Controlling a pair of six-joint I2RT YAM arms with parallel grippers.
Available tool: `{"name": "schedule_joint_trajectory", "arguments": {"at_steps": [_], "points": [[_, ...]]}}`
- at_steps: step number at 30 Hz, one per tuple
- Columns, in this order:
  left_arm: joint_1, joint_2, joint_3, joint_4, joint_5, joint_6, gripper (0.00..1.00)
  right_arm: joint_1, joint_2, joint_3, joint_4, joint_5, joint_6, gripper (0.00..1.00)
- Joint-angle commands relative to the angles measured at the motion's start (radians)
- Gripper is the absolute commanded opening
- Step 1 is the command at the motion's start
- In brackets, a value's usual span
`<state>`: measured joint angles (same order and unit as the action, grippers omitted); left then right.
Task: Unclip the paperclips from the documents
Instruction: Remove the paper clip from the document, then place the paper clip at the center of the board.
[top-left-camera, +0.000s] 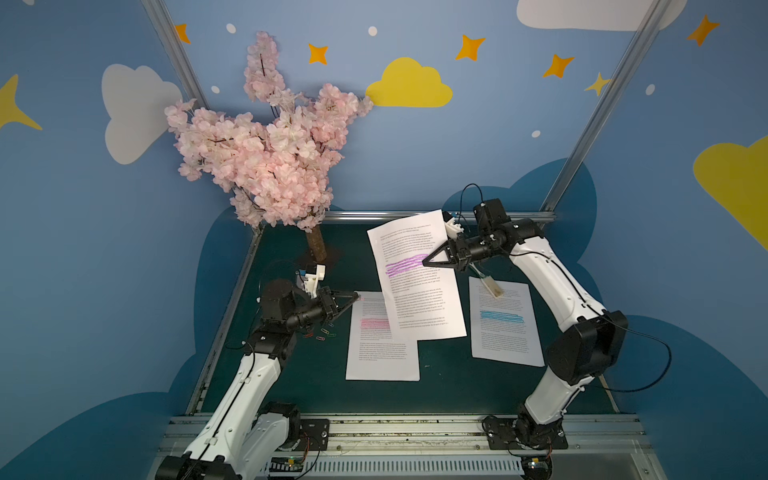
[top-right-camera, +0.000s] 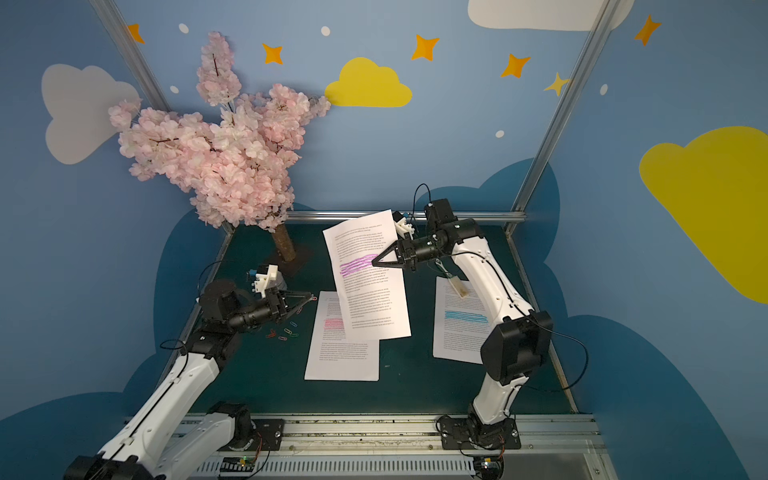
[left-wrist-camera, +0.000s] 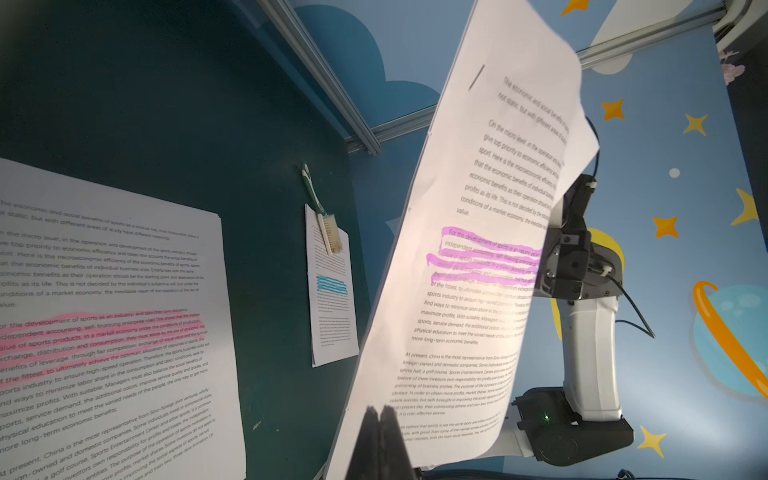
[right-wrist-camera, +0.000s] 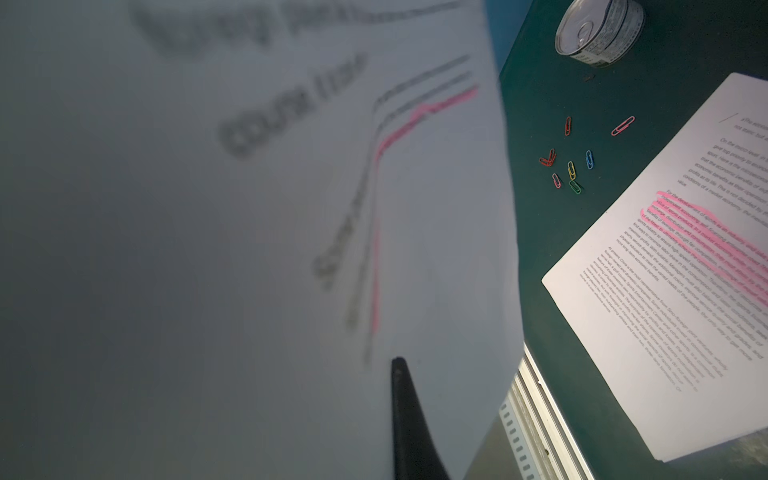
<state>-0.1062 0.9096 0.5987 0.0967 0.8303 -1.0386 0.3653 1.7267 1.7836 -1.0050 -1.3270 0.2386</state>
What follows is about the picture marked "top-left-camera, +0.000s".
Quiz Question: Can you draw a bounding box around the purple highlighted paper document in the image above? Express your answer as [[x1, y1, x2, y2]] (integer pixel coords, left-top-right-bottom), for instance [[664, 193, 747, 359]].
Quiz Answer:
[[367, 210, 467, 341]]

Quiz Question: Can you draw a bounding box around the pink highlighted paper document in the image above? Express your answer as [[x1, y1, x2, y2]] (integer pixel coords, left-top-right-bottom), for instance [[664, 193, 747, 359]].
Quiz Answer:
[[345, 292, 420, 382]]

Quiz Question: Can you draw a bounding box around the blue highlighted paper document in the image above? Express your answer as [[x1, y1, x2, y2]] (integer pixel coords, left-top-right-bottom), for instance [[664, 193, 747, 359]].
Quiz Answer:
[[469, 277, 545, 367]]

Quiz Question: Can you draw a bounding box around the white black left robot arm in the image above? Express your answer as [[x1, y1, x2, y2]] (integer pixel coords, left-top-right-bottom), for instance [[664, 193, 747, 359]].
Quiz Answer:
[[155, 279, 359, 479]]

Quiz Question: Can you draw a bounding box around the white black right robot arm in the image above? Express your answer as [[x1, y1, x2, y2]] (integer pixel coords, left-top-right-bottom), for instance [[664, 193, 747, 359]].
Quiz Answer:
[[422, 199, 628, 450]]

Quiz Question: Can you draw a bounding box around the pink cherry blossom tree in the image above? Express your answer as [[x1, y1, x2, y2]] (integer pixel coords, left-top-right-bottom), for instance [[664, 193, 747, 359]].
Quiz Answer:
[[164, 32, 374, 263]]

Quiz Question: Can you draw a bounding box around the left green circuit board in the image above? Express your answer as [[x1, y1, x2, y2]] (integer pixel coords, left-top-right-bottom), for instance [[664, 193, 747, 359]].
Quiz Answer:
[[267, 456, 307, 479]]

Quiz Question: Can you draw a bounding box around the right circuit board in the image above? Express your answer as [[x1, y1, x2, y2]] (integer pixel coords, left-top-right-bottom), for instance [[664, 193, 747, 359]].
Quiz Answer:
[[520, 457, 553, 480]]

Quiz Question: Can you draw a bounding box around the small wooden handled brush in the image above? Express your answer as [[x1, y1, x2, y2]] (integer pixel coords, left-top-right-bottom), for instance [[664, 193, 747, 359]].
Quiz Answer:
[[470, 264, 504, 298]]

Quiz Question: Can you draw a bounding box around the aluminium back frame bar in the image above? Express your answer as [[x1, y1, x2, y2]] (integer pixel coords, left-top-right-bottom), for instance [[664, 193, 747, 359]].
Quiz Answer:
[[323, 210, 556, 224]]

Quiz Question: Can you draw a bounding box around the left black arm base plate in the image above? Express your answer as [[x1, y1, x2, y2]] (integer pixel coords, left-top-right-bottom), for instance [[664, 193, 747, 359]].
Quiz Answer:
[[284, 418, 330, 451]]

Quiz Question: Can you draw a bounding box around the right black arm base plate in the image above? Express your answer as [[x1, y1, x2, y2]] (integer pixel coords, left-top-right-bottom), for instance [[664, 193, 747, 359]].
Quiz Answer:
[[481, 415, 568, 450]]

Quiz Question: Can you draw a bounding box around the aluminium front rail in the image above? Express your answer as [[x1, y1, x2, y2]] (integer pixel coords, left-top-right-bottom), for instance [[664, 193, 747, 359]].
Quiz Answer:
[[146, 412, 667, 480]]

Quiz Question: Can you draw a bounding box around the aluminium left frame post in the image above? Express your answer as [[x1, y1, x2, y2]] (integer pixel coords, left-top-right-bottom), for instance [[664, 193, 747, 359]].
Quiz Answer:
[[141, 0, 209, 108]]

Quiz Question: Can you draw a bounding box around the aluminium frame post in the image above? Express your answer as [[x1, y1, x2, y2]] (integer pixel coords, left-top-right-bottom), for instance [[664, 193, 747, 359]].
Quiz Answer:
[[141, 0, 209, 108], [537, 0, 672, 222]]

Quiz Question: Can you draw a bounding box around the aluminium right frame post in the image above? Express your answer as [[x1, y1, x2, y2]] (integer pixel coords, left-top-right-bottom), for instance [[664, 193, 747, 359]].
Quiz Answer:
[[537, 0, 672, 222]]

